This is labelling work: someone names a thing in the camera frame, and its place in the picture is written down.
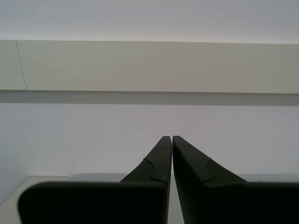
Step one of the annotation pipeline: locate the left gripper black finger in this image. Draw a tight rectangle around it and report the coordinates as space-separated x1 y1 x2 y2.
18 136 173 224
172 135 299 224

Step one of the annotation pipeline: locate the beige horizontal wall panel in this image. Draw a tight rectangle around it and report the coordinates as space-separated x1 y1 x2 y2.
0 39 299 94

